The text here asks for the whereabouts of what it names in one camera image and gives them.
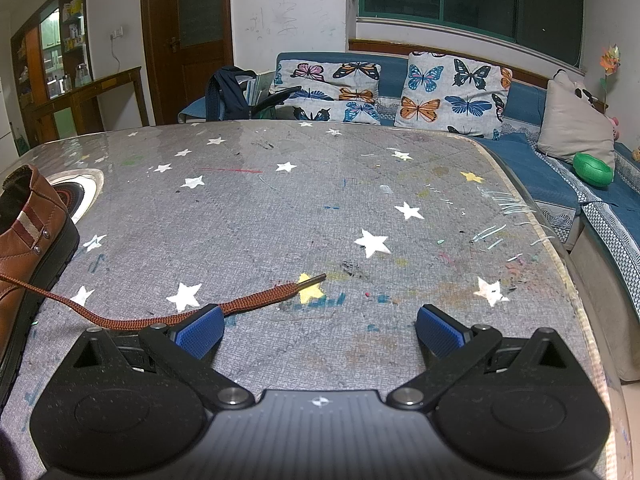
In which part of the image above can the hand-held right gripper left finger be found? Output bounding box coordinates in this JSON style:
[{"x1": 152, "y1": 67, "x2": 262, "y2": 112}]
[{"x1": 70, "y1": 304, "x2": 256, "y2": 411}]

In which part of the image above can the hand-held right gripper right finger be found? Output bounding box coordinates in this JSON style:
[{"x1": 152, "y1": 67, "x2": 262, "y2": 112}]
[{"x1": 387, "y1": 302, "x2": 573, "y2": 411}]

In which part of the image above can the brown shoelace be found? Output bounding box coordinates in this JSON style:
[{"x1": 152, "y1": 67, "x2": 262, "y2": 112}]
[{"x1": 0, "y1": 272, "x2": 328, "y2": 333}]

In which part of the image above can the brown leather shoe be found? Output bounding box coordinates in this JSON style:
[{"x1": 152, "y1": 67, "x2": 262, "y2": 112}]
[{"x1": 0, "y1": 164, "x2": 81, "y2": 406}]

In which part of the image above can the grey star print tablecloth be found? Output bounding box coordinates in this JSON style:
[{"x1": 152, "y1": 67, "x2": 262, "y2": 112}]
[{"x1": 0, "y1": 120, "x2": 606, "y2": 480}]

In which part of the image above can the blue sofa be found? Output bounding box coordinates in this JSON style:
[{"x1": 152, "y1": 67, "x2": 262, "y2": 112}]
[{"x1": 177, "y1": 51, "x2": 640, "y2": 381}]

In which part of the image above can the green plastic bowl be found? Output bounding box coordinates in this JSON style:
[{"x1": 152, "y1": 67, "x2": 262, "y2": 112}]
[{"x1": 572, "y1": 151, "x2": 616, "y2": 188}]

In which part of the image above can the square butterfly print cushion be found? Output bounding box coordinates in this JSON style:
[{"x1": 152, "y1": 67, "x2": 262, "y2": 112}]
[{"x1": 394, "y1": 51, "x2": 513, "y2": 141}]

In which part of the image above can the dark blue backpack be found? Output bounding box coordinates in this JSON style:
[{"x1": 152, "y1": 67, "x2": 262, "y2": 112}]
[{"x1": 206, "y1": 65, "x2": 258, "y2": 122}]

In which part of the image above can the plain beige pillow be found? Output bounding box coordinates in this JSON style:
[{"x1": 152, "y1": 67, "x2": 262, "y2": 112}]
[{"x1": 537, "y1": 70, "x2": 617, "y2": 171}]

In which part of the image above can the stack of books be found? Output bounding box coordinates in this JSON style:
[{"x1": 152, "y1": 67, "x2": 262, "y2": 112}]
[{"x1": 247, "y1": 71, "x2": 276, "y2": 108}]

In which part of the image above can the wide butterfly print cushion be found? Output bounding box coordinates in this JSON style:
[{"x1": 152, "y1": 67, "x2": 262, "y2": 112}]
[{"x1": 270, "y1": 59, "x2": 383, "y2": 126}]

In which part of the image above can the wooden console table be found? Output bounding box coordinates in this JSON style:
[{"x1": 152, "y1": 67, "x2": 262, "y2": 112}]
[{"x1": 22, "y1": 66, "x2": 151, "y2": 146}]

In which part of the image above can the brown wooden door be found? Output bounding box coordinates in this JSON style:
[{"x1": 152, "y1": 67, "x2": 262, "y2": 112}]
[{"x1": 140, "y1": 0, "x2": 235, "y2": 126}]

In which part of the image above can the panda plush toy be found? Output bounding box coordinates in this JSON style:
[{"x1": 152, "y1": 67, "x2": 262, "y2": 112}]
[{"x1": 555, "y1": 67, "x2": 608, "y2": 116}]

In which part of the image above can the wooden display cabinet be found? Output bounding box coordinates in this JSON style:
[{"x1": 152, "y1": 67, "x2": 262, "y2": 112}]
[{"x1": 11, "y1": 0, "x2": 91, "y2": 146}]

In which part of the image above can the colourful paper pinwheel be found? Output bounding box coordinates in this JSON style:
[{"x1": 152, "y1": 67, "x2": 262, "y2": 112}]
[{"x1": 600, "y1": 45, "x2": 623, "y2": 106}]

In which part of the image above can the black curved handle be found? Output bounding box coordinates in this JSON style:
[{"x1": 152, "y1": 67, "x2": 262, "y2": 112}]
[{"x1": 252, "y1": 86, "x2": 303, "y2": 121}]

